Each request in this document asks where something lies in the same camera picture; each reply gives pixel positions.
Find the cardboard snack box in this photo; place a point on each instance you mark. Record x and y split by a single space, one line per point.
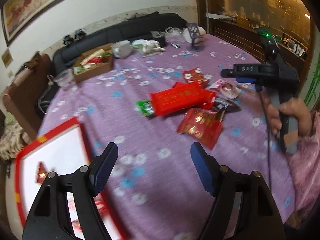
92 63

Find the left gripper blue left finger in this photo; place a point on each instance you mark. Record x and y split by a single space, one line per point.
101 168

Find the purple floral tablecloth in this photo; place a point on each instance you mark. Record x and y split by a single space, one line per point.
155 186

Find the dark red gold snack packet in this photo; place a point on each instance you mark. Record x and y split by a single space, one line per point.
203 125

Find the clear plastic cup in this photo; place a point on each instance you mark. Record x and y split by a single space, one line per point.
64 79

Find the large red snack packet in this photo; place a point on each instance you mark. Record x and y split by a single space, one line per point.
182 96

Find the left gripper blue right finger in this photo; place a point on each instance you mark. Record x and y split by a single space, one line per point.
207 168

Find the white round container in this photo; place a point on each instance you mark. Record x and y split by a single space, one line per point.
187 36

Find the pink sleeve forearm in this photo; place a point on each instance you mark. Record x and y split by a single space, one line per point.
304 166

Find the black snack packet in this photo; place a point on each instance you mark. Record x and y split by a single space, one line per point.
220 104

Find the red floral snack packet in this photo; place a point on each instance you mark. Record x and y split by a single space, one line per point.
196 76

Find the white cloth bundle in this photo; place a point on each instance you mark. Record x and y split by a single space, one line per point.
147 47

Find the framed wall painting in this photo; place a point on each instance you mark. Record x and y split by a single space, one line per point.
18 14

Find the black phone stand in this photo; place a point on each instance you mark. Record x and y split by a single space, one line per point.
194 33

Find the black leather sofa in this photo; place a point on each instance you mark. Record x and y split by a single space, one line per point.
132 29

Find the white ceramic mug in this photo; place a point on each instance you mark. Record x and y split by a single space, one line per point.
122 49

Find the brown armchair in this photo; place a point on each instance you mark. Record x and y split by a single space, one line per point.
20 97

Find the green snack packet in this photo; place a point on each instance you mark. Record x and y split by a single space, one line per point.
145 108

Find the red rimmed white tray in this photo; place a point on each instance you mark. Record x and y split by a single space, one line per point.
63 150

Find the pink white snack packet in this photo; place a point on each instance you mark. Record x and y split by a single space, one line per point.
226 89

